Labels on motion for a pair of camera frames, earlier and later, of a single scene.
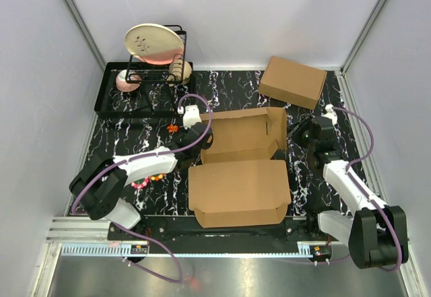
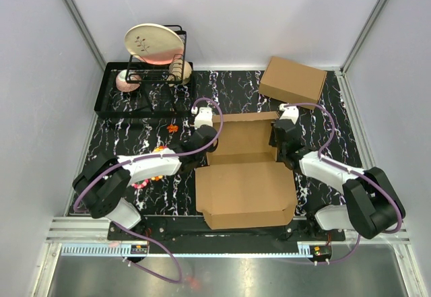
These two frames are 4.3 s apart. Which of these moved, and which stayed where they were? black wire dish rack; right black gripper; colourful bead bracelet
Moved: right black gripper
Stayed: colourful bead bracelet; black wire dish rack
